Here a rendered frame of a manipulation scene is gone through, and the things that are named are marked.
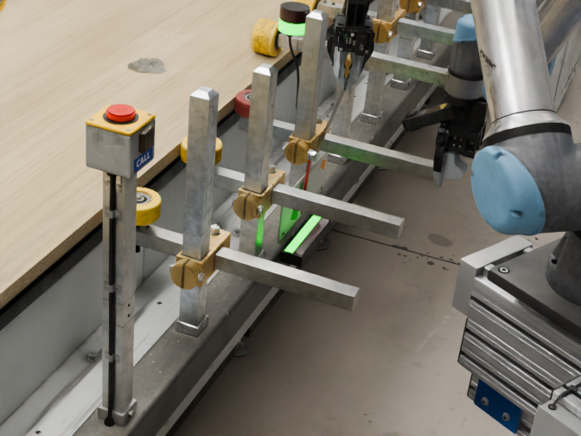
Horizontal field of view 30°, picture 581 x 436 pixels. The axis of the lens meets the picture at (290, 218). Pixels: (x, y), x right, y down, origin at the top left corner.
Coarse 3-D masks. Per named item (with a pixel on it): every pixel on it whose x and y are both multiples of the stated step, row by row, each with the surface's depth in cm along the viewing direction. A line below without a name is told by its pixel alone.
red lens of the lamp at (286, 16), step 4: (280, 4) 213; (280, 8) 212; (280, 12) 212; (284, 12) 211; (288, 12) 210; (292, 12) 210; (296, 12) 210; (300, 12) 210; (304, 12) 211; (308, 12) 211; (280, 16) 212; (284, 16) 211; (288, 16) 211; (292, 16) 210; (296, 16) 210; (300, 16) 211; (304, 16) 211; (284, 20) 211; (288, 20) 211; (292, 20) 211; (296, 20) 211; (300, 20) 211; (304, 20) 211
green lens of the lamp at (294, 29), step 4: (280, 20) 212; (280, 24) 213; (284, 24) 212; (288, 24) 211; (292, 24) 211; (296, 24) 211; (300, 24) 211; (304, 24) 212; (280, 28) 213; (284, 28) 212; (288, 28) 212; (292, 28) 212; (296, 28) 212; (300, 28) 212; (304, 28) 212; (284, 32) 212; (288, 32) 212; (292, 32) 212; (296, 32) 212; (300, 32) 212
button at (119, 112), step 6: (108, 108) 144; (114, 108) 145; (120, 108) 145; (126, 108) 145; (132, 108) 145; (108, 114) 143; (114, 114) 143; (120, 114) 143; (126, 114) 143; (132, 114) 144; (114, 120) 144; (120, 120) 143; (126, 120) 143
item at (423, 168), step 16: (240, 128) 233; (272, 128) 230; (288, 128) 229; (336, 144) 226; (352, 144) 225; (368, 144) 226; (368, 160) 224; (384, 160) 223; (400, 160) 222; (416, 160) 222; (432, 176) 220
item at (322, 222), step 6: (318, 222) 228; (324, 222) 228; (318, 228) 226; (312, 234) 223; (306, 240) 221; (312, 240) 221; (300, 246) 219; (306, 246) 219; (294, 252) 217; (300, 252) 217
